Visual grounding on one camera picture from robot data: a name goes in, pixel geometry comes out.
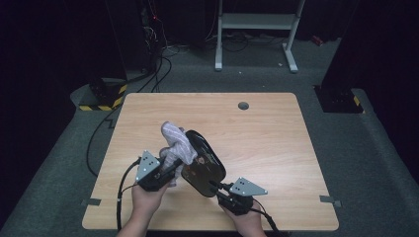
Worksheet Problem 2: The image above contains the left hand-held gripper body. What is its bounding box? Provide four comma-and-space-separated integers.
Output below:
134, 150, 177, 193

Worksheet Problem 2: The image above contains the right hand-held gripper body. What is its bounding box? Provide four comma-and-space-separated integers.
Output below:
215, 177, 269, 217

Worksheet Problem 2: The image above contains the purple striped cloth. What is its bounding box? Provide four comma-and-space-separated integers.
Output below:
159, 120, 199, 188

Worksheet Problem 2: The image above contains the black floral plate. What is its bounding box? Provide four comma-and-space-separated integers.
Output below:
180, 129, 228, 198

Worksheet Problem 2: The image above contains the person's left hand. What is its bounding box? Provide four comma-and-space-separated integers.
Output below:
130, 182, 170, 222

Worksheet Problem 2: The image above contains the person's right hand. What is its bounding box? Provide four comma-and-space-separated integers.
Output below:
222, 199, 265, 237

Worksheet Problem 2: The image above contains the grey tape piece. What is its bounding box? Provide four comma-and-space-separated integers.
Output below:
319, 195, 343, 208
80, 197, 103, 207

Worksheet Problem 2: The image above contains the black yellow striped base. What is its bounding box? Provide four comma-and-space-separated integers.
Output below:
313, 84, 366, 115
78, 77, 128, 113

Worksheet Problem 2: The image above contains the white metal stand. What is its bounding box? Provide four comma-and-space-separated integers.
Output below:
214, 0, 306, 74

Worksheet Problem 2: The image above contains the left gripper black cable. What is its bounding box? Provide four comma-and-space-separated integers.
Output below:
116, 157, 143, 232

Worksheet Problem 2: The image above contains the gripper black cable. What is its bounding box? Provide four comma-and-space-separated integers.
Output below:
116, 157, 143, 232
252, 197, 282, 237

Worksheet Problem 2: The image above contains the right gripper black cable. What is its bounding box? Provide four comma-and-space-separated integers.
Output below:
252, 197, 282, 237

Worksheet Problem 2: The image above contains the long black floor cable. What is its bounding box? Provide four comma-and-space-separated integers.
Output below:
85, 107, 124, 178

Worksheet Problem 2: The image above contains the black floor cable pair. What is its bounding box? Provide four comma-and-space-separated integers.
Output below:
126, 53, 173, 94

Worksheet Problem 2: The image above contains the dark equipment rack with wires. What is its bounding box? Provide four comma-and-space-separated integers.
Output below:
137, 0, 167, 74

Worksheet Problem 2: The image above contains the tangle of floor cables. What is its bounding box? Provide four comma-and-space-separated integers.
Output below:
203, 30, 289, 53

